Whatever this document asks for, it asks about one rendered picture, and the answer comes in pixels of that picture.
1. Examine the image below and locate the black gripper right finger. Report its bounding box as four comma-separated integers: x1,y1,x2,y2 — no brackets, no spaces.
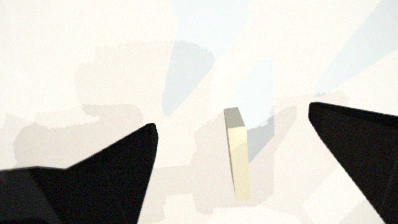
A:
308,101,398,224

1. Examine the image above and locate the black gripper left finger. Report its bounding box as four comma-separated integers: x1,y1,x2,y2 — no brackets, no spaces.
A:
0,123,159,224

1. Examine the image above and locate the beige domino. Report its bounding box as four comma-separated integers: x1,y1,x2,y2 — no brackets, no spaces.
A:
224,107,251,201

